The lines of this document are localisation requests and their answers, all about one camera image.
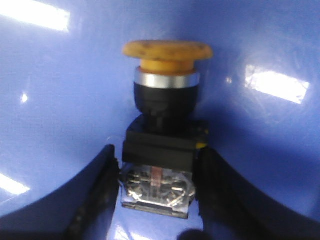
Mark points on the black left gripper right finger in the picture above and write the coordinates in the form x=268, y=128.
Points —
x=231, y=208

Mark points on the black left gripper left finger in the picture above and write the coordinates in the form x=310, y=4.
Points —
x=82, y=209

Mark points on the yellow mushroom push button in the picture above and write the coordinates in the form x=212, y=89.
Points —
x=162, y=144

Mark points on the blue plastic bin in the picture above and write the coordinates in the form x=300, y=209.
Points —
x=66, y=92

